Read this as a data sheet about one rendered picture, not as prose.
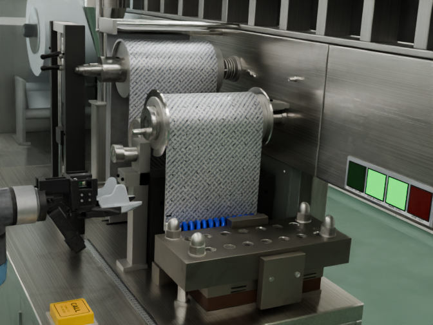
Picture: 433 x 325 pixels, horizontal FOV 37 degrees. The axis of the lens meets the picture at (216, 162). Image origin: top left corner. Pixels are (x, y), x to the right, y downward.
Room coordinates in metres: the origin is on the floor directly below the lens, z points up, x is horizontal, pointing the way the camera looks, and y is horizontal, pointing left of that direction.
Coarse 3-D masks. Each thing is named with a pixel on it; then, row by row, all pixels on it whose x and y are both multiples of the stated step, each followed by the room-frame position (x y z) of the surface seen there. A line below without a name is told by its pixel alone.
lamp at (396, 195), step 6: (390, 180) 1.19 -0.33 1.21; (396, 180) 1.18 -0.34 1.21; (390, 186) 1.19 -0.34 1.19; (396, 186) 1.18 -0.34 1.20; (402, 186) 1.16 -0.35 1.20; (390, 192) 1.19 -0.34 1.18; (396, 192) 1.18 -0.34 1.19; (402, 192) 1.16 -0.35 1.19; (390, 198) 1.19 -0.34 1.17; (396, 198) 1.17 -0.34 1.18; (402, 198) 1.16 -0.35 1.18; (396, 204) 1.17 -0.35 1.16; (402, 204) 1.16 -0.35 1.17
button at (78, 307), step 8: (56, 304) 1.16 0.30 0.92; (64, 304) 1.16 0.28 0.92; (72, 304) 1.16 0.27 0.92; (80, 304) 1.16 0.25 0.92; (56, 312) 1.13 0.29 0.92; (64, 312) 1.13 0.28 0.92; (72, 312) 1.13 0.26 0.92; (80, 312) 1.13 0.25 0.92; (88, 312) 1.13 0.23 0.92; (56, 320) 1.11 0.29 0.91; (64, 320) 1.10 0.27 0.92; (72, 320) 1.11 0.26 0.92; (80, 320) 1.12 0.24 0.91; (88, 320) 1.13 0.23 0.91
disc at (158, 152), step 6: (156, 90) 1.39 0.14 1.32; (150, 96) 1.42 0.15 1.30; (156, 96) 1.39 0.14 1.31; (162, 96) 1.36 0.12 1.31; (144, 102) 1.45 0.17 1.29; (162, 102) 1.36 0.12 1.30; (162, 108) 1.36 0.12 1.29; (168, 114) 1.34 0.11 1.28; (168, 120) 1.33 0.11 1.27; (168, 126) 1.33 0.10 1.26; (168, 132) 1.33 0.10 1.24; (168, 138) 1.33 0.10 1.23; (162, 144) 1.35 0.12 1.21; (156, 150) 1.38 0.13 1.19; (162, 150) 1.35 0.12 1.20; (156, 156) 1.38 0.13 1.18
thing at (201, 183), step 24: (240, 144) 1.42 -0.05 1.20; (168, 168) 1.34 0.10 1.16; (192, 168) 1.37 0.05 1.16; (216, 168) 1.40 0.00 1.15; (240, 168) 1.43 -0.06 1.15; (168, 192) 1.34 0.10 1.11; (192, 192) 1.37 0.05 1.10; (216, 192) 1.40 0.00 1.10; (240, 192) 1.43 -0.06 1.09; (192, 216) 1.37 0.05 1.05; (216, 216) 1.40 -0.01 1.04
